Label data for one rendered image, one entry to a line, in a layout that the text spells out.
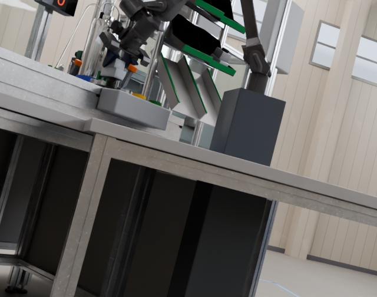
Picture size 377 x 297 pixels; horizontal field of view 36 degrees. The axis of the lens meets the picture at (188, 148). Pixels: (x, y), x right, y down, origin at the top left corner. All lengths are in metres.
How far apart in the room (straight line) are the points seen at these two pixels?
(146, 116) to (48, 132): 0.31
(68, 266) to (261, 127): 0.65
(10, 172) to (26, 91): 2.03
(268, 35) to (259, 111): 1.90
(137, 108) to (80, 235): 0.42
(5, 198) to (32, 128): 2.09
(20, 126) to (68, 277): 0.34
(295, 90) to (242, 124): 8.60
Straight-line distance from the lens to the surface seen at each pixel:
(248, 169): 1.34
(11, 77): 1.38
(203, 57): 1.99
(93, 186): 1.28
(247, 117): 1.58
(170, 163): 1.31
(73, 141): 1.42
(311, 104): 10.28
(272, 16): 3.51
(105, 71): 1.81
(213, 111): 2.12
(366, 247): 10.96
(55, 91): 1.45
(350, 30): 10.50
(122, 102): 1.50
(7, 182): 3.41
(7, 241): 3.55
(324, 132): 10.10
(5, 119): 1.31
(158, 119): 1.60
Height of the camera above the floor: 0.78
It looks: 3 degrees up
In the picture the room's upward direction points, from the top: 15 degrees clockwise
